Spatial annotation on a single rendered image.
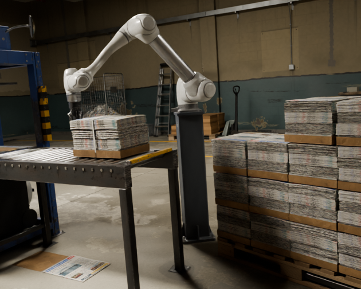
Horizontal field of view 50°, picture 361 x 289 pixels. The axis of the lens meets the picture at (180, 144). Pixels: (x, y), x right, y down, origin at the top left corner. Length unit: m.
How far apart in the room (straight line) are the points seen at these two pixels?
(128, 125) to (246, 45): 7.38
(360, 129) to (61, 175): 1.61
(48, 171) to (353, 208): 1.68
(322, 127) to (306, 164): 0.23
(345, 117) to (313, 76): 6.97
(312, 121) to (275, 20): 7.23
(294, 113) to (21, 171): 1.66
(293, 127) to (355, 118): 0.35
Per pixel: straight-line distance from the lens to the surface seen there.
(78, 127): 2.43
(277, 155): 2.35
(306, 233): 2.37
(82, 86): 2.40
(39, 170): 2.47
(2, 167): 2.74
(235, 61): 9.56
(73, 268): 2.91
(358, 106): 2.09
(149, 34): 2.60
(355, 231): 2.23
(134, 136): 2.34
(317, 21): 9.14
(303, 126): 2.23
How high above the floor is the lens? 1.17
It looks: 8 degrees down
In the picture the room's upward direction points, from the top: 4 degrees counter-clockwise
